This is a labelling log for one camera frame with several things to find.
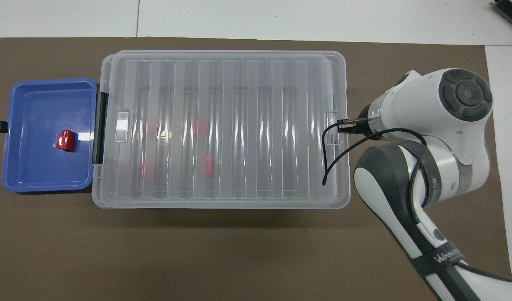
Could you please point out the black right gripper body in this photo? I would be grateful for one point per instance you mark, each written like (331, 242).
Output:
(364, 113)

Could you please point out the red block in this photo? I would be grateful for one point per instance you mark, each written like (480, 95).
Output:
(153, 128)
(200, 125)
(66, 141)
(143, 170)
(208, 165)

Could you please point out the clear ribbed box lid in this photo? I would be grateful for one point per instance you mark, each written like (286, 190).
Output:
(256, 71)

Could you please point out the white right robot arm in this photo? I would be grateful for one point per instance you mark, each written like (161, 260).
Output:
(448, 167)

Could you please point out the blue plastic tray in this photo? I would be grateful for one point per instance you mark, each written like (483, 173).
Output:
(34, 167)

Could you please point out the clear plastic storage box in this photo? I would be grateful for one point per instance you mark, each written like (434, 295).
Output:
(107, 62)

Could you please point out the brown paper table mat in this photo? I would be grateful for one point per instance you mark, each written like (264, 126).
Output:
(256, 251)

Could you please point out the dark finned metal device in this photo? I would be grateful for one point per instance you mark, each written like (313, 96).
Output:
(511, 8)

